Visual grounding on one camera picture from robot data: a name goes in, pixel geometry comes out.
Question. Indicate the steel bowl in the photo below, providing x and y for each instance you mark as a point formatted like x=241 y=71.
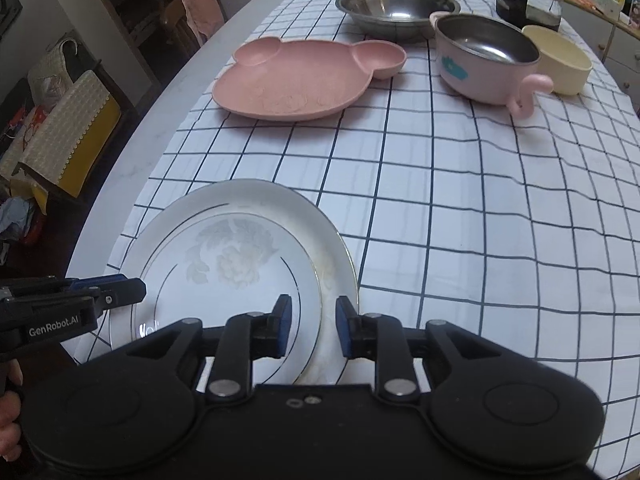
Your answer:
x=395 y=5

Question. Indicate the checked tablecloth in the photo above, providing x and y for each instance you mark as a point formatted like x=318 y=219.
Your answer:
x=425 y=185

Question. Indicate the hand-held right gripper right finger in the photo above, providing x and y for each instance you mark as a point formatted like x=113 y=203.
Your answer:
x=344 y=330

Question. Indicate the white patterned bag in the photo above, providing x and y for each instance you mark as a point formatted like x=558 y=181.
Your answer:
x=55 y=60

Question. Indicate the wooden chair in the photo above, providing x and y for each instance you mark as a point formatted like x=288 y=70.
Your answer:
x=175 y=25

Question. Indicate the person's left hand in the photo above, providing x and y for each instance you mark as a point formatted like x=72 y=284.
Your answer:
x=7 y=425

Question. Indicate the pink bear-shaped plate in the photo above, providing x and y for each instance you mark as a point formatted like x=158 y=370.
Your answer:
x=290 y=80

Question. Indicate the pink cloth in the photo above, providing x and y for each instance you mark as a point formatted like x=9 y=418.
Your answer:
x=202 y=7

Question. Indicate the cream bowl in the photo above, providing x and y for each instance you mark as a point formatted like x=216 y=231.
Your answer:
x=560 y=67

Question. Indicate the grey drawer cabinet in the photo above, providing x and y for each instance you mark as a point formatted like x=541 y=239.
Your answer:
x=615 y=55

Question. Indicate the white floral plate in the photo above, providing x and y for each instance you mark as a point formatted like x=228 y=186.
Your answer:
x=225 y=260

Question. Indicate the blue crumpled cloth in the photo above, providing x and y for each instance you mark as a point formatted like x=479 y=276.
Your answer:
x=15 y=217

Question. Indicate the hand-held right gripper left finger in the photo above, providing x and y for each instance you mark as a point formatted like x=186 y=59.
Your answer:
x=282 y=327

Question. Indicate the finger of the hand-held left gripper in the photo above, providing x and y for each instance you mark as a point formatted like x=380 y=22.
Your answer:
x=95 y=282
x=122 y=292

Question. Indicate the dark wooden cabinet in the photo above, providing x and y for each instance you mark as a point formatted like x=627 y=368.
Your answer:
x=145 y=5

